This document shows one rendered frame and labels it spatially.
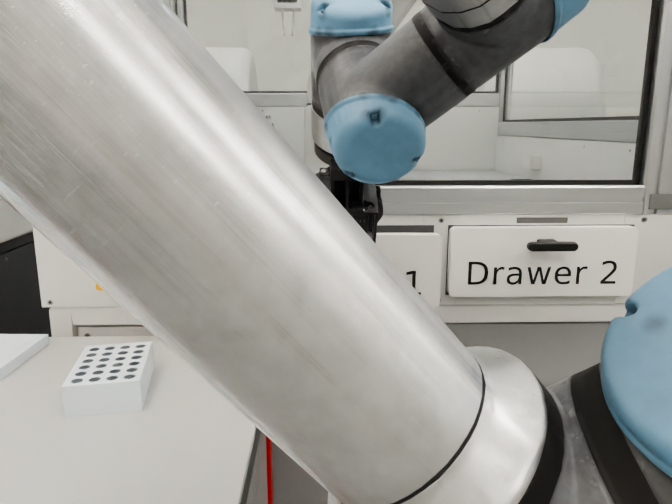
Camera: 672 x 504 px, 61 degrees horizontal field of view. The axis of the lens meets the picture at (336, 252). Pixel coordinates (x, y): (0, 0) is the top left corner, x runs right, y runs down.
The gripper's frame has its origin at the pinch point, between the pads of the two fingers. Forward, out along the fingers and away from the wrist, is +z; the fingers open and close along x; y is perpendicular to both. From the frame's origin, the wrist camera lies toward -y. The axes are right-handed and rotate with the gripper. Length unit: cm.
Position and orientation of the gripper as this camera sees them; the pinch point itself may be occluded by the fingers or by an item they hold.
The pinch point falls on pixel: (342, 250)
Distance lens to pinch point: 78.0
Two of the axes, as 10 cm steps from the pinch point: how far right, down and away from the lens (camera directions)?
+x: 10.0, 0.0, 0.2
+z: -0.1, 6.8, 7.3
